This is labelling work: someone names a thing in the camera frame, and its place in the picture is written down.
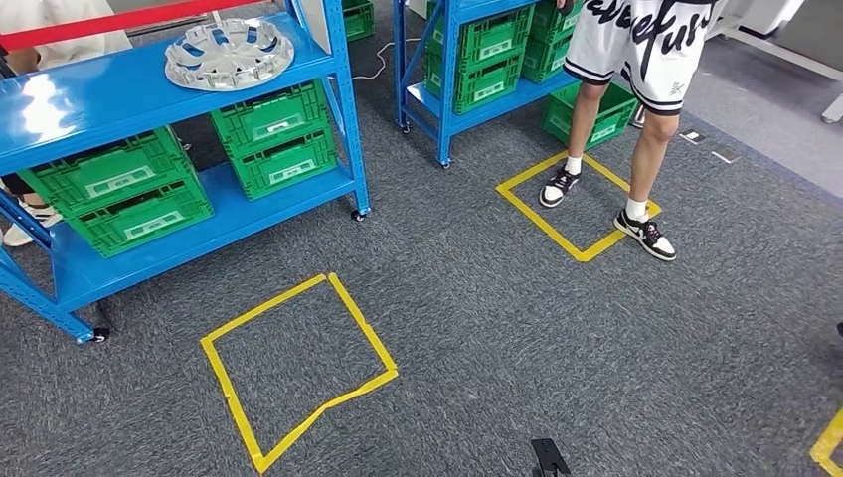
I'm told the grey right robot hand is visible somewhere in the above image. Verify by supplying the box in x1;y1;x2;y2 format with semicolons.
530;438;573;477

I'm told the blue metal shelf rack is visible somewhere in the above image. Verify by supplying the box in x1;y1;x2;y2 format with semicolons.
393;0;581;169
0;0;372;345

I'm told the yellow floor tape square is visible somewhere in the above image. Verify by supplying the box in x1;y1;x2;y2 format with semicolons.
200;272;401;477

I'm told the person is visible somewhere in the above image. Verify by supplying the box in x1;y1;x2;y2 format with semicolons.
0;0;133;248
538;0;726;263

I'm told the white desk leg panel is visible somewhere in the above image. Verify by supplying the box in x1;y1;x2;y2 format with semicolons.
303;0;331;54

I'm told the silver wheel hubcap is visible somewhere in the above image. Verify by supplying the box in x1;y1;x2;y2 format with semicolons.
164;17;295;92

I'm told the red barrier belt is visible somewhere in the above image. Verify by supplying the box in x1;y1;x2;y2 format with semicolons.
0;0;268;53

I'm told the white floor cable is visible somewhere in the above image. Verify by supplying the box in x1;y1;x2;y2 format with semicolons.
350;38;422;81

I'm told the white desk frame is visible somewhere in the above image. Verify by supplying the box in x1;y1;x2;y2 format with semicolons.
711;0;843;124

